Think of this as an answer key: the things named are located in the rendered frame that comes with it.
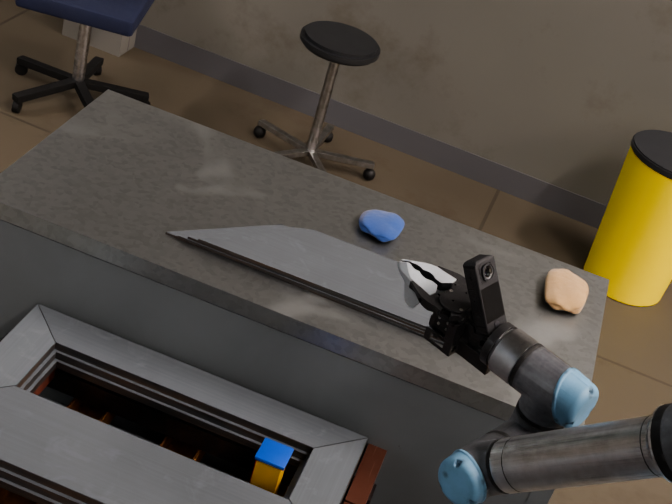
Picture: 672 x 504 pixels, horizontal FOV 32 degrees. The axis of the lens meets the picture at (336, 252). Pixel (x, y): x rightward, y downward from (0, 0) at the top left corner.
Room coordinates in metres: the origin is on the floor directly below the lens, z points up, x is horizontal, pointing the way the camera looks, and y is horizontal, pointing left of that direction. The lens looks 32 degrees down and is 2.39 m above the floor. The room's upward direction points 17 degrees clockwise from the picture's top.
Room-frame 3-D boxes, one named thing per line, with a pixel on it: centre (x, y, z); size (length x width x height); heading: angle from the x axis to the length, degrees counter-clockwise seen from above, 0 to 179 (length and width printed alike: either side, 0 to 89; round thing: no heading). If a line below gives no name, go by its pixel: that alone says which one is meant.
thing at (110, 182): (2.14, 0.05, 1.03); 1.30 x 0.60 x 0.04; 82
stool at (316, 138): (4.37, 0.25, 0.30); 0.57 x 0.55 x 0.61; 153
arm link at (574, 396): (1.34, -0.35, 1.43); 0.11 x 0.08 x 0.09; 55
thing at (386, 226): (2.26, -0.08, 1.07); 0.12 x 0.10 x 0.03; 172
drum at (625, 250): (4.20, -1.18, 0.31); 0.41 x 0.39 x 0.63; 80
